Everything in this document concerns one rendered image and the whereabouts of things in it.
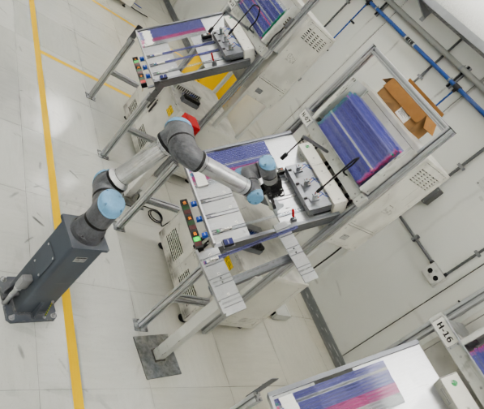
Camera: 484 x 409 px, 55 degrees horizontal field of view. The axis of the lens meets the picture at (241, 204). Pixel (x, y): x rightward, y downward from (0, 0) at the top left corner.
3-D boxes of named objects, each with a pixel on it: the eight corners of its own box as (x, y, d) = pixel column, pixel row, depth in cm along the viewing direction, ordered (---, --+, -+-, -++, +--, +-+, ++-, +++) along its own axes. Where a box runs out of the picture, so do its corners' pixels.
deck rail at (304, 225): (215, 254, 240) (214, 247, 235) (213, 251, 241) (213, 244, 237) (338, 220, 256) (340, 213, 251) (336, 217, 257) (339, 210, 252)
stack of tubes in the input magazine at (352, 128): (357, 184, 241) (399, 149, 230) (316, 122, 272) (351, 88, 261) (369, 191, 250) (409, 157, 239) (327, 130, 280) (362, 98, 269)
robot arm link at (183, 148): (182, 145, 176) (271, 195, 204) (178, 129, 184) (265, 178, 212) (164, 165, 181) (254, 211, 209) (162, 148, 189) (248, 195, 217)
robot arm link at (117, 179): (85, 200, 199) (184, 128, 184) (86, 177, 209) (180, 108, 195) (106, 213, 207) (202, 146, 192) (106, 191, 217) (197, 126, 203)
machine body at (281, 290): (177, 325, 287) (243, 269, 261) (152, 238, 329) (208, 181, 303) (246, 333, 332) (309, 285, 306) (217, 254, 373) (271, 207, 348)
